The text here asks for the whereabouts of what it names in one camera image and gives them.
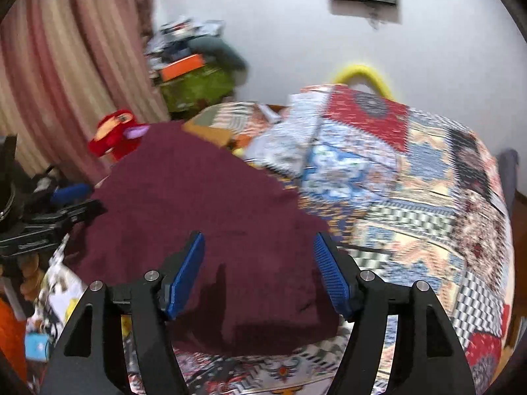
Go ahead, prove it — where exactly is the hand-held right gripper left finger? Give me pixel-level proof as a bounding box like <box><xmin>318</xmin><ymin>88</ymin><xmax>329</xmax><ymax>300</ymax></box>
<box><xmin>41</xmin><ymin>231</ymin><xmax>206</xmax><ymax>395</ymax></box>

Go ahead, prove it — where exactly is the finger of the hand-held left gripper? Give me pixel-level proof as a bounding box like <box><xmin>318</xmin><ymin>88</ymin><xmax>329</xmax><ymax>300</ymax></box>
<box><xmin>58</xmin><ymin>199</ymin><xmax>105</xmax><ymax>225</ymax></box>
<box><xmin>51</xmin><ymin>184</ymin><xmax>95</xmax><ymax>205</ymax></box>

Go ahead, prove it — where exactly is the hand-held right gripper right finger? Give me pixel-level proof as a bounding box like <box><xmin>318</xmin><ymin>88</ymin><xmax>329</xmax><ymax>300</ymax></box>
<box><xmin>313</xmin><ymin>231</ymin><xmax>488</xmax><ymax>395</ymax></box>

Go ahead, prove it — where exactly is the maroon garment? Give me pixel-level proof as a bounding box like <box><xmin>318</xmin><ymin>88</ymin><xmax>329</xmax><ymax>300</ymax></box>
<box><xmin>64</xmin><ymin>122</ymin><xmax>347</xmax><ymax>356</ymax></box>

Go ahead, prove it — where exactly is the person's left hand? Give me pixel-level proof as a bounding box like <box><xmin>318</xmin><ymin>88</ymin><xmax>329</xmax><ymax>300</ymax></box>
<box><xmin>20</xmin><ymin>254</ymin><xmax>47</xmax><ymax>302</ymax></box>

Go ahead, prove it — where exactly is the red plush toy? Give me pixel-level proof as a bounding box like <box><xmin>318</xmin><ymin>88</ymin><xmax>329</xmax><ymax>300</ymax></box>
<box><xmin>88</xmin><ymin>110</ymin><xmax>149</xmax><ymax>161</ymax></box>

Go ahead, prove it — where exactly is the patchwork bedspread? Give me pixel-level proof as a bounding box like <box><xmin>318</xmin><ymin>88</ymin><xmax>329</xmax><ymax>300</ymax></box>
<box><xmin>25</xmin><ymin>84</ymin><xmax>515</xmax><ymax>395</ymax></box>

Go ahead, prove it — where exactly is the orange cloth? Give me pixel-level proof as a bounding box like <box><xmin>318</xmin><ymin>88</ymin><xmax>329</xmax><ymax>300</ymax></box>
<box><xmin>0</xmin><ymin>296</ymin><xmax>27</xmax><ymax>379</ymax></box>

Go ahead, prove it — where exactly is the striped pink curtain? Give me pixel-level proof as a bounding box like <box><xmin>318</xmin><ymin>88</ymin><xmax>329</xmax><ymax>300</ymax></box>
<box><xmin>0</xmin><ymin>0</ymin><xmax>169</xmax><ymax>182</ymax></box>

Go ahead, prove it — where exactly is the tan cardboard piece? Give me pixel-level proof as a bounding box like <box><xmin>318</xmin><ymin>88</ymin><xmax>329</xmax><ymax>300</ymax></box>
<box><xmin>183</xmin><ymin>121</ymin><xmax>233</xmax><ymax>146</ymax></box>

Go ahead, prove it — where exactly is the green box with clutter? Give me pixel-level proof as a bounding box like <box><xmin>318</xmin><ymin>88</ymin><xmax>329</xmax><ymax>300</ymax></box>
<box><xmin>158</xmin><ymin>66</ymin><xmax>235</xmax><ymax>112</ymax></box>

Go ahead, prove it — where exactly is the orange box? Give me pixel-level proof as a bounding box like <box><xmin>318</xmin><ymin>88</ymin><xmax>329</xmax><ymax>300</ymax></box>
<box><xmin>160</xmin><ymin>53</ymin><xmax>206</xmax><ymax>82</ymax></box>

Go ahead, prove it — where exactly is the pile of printed papers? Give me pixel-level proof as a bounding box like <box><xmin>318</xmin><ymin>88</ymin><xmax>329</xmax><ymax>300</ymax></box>
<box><xmin>144</xmin><ymin>16</ymin><xmax>227</xmax><ymax>56</ymax></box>

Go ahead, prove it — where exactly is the dark teal cloth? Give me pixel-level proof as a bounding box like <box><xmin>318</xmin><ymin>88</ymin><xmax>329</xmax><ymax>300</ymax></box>
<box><xmin>191</xmin><ymin>37</ymin><xmax>250</xmax><ymax>79</ymax></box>

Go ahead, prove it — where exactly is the yellow hoop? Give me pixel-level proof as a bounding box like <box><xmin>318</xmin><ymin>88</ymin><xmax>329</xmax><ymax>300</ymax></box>
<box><xmin>331</xmin><ymin>63</ymin><xmax>394</xmax><ymax>99</ymax></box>

